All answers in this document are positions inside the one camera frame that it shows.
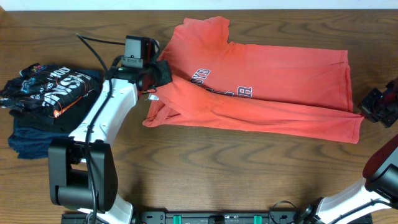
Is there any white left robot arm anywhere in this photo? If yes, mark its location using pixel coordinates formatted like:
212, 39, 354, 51
48, 35, 172, 223

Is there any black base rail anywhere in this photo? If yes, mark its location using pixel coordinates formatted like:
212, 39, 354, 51
60, 210, 374, 224

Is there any black printed folded t-shirt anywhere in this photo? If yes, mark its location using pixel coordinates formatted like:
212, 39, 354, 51
1, 63, 103, 124

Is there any red soccer t-shirt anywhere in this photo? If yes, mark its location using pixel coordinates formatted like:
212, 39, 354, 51
144, 16, 363, 144

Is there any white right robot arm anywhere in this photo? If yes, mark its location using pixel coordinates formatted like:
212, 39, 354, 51
294, 79, 397, 223

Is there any navy folded t-shirt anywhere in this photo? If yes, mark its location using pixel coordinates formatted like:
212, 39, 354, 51
7, 68, 103, 160

